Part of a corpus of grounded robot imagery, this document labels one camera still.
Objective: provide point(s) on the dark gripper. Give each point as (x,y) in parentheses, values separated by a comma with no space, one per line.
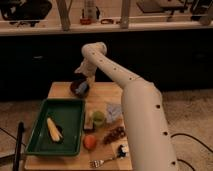
(79,77)

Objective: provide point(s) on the blue sponge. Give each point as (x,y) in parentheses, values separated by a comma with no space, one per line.
(82,88)

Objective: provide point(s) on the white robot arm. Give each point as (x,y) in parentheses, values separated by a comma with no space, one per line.
(145,122)

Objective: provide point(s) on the dark purple bowl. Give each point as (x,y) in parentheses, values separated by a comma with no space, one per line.
(74,86)

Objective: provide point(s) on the green plastic tray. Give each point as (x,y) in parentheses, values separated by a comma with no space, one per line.
(58,128)

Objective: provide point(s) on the green cup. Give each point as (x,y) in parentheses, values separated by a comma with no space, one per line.
(98,118)

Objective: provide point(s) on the clear plastic bag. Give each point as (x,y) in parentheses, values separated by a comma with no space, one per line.
(113,111)

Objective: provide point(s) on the yellow corn cob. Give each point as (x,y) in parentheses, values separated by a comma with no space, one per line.
(56,136)

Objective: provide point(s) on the orange tomato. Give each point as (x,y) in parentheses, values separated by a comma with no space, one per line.
(90,142)

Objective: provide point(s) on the brown grape bunch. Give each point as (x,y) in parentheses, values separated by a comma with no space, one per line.
(114,135)

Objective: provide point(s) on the wooden board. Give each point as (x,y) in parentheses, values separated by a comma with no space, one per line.
(100,95)

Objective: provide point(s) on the black and white small toy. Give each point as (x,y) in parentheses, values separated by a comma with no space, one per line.
(122,151)

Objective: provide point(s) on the black office chair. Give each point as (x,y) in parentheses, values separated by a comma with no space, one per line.
(24,12)

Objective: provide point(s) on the black pole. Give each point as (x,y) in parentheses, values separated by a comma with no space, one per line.
(17,153)

